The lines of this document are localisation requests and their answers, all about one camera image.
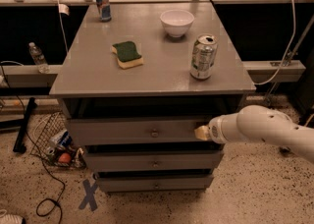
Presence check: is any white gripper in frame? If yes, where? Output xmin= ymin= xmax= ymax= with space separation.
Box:
xmin=194 ymin=115 xmax=235 ymax=143

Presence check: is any grey top drawer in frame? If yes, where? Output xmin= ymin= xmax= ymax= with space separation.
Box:
xmin=66 ymin=119 xmax=206 ymax=145

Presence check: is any grey drawer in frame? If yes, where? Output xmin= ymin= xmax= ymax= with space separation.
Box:
xmin=96 ymin=174 xmax=214 ymax=193
xmin=84 ymin=150 xmax=223 ymax=172
xmin=66 ymin=119 xmax=206 ymax=145

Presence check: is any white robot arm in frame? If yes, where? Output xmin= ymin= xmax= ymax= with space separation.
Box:
xmin=194 ymin=105 xmax=314 ymax=163

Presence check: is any grey drawer cabinet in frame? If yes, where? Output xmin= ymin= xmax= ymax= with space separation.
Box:
xmin=50 ymin=2 xmax=255 ymax=193

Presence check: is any grey bottom drawer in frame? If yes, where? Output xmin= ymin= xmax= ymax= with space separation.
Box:
xmin=96 ymin=174 xmax=214 ymax=193

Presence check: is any grey middle drawer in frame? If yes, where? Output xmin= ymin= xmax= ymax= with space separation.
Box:
xmin=84 ymin=150 xmax=223 ymax=172

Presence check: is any green and silver soda can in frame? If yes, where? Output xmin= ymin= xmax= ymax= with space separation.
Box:
xmin=190 ymin=34 xmax=218 ymax=80

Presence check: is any green and yellow sponge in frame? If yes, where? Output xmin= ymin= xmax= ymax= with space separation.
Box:
xmin=111 ymin=41 xmax=143 ymax=70

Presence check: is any white bowl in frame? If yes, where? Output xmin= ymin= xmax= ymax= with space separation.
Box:
xmin=160 ymin=10 xmax=194 ymax=37

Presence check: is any blue tape cross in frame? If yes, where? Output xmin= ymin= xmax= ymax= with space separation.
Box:
xmin=78 ymin=180 xmax=98 ymax=211

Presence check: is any blue energy drink can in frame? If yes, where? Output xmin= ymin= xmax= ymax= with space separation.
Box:
xmin=96 ymin=0 xmax=112 ymax=22

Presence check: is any clear plastic water bottle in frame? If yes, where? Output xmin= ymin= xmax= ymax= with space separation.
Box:
xmin=28 ymin=42 xmax=49 ymax=74

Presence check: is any black bar on floor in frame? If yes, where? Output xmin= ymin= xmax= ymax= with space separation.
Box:
xmin=13 ymin=97 xmax=36 ymax=153

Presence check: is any metal rail frame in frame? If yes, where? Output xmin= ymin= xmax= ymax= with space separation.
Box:
xmin=1 ymin=0 xmax=313 ymax=96

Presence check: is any wire basket with trash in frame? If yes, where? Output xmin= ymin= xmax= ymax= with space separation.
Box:
xmin=30 ymin=112 xmax=86 ymax=169

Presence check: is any white cable right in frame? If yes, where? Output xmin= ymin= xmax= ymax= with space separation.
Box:
xmin=254 ymin=0 xmax=298 ymax=86

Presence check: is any black cable on floor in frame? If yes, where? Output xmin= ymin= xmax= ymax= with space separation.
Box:
xmin=0 ymin=65 xmax=67 ymax=224

